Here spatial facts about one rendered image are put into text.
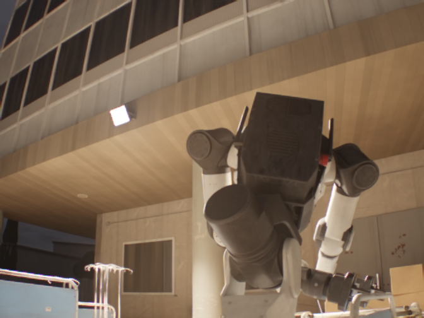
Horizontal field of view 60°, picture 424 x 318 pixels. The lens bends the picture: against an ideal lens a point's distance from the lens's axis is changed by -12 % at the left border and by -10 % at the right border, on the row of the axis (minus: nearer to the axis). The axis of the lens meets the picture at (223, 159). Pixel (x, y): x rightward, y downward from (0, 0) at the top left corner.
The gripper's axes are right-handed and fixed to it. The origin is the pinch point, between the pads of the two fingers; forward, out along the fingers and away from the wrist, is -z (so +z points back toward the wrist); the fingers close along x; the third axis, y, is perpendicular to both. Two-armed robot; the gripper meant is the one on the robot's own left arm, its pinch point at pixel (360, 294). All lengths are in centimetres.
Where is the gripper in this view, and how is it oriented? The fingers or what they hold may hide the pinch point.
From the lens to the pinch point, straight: 125.9
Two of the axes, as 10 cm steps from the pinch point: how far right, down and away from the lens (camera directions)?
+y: 5.3, 3.0, 8.0
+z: -8.0, -1.3, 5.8
